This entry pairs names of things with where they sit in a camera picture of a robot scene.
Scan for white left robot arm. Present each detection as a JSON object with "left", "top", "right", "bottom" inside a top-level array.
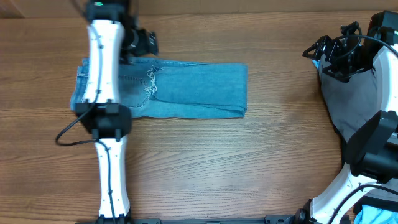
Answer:
[{"left": 75, "top": 0, "right": 159, "bottom": 223}]

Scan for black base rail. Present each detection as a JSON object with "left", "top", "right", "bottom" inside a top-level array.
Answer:
[{"left": 74, "top": 214, "right": 351, "bottom": 224}]

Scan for grey trousers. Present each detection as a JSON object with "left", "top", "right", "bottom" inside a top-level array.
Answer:
[{"left": 318, "top": 54, "right": 398, "bottom": 200}]

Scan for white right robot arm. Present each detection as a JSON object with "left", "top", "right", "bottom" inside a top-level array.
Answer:
[{"left": 291, "top": 19, "right": 397, "bottom": 223}]

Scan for light blue garment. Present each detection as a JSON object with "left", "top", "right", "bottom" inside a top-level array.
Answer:
[{"left": 310, "top": 57, "right": 397, "bottom": 223}]

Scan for light blue denim jeans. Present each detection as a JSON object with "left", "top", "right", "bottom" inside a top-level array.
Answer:
[{"left": 69, "top": 56, "right": 248, "bottom": 120}]

